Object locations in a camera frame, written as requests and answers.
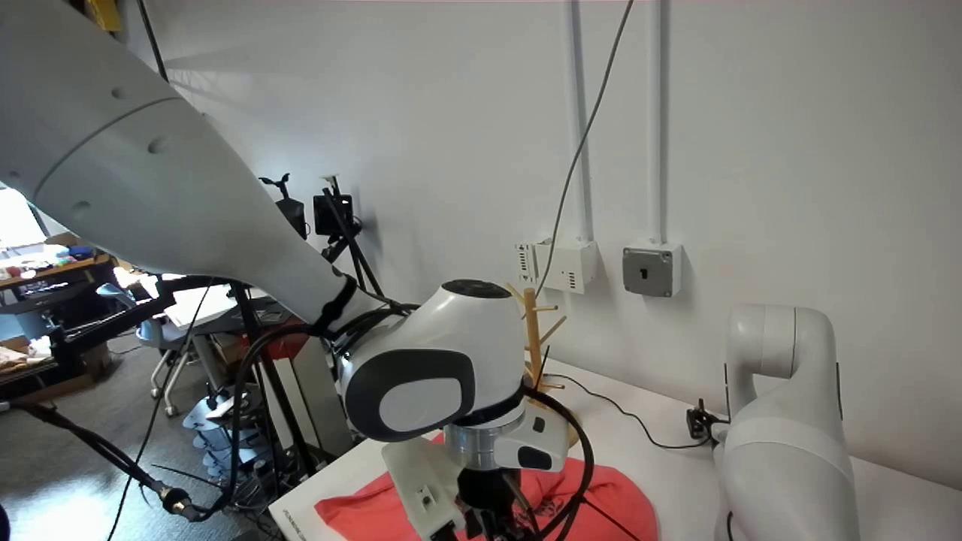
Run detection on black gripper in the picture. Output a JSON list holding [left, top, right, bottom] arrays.
[[454, 462, 529, 541]]

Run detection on coral orange sweatshirt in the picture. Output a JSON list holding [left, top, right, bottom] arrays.
[[313, 454, 662, 541]]

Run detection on black arm base connector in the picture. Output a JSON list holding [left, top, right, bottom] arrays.
[[686, 396, 728, 447]]

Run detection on wooden mug tree stand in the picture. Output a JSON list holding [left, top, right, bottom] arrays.
[[509, 281, 571, 396]]

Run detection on grey office chair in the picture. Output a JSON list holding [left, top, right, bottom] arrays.
[[129, 280, 259, 423]]

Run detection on wooden workbench shelf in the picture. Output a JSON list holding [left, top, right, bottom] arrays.
[[0, 235, 120, 388]]

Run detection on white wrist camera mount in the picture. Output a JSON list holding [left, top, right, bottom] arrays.
[[381, 436, 469, 541]]

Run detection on thin black table cable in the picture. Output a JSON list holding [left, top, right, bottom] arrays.
[[544, 369, 703, 449]]

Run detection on white wall socket box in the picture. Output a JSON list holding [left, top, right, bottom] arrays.
[[515, 236, 556, 294]]

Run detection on white wall junction box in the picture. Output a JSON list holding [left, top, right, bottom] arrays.
[[544, 236, 602, 298]]

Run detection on grey wall junction box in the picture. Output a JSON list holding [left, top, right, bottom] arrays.
[[619, 240, 686, 301]]

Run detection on thick black hanging hose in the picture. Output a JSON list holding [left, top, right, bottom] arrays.
[[0, 393, 265, 522]]

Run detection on black camera on tripod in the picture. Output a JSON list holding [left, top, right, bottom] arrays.
[[310, 175, 403, 309]]

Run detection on small black clamp camera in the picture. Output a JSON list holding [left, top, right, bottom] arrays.
[[259, 172, 310, 240]]

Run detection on white wall conduit pipe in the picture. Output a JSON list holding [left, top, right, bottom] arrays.
[[569, 0, 595, 243], [648, 0, 674, 250]]

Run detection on thin grey hanging cable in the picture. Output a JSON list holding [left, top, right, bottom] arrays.
[[529, 0, 640, 303]]

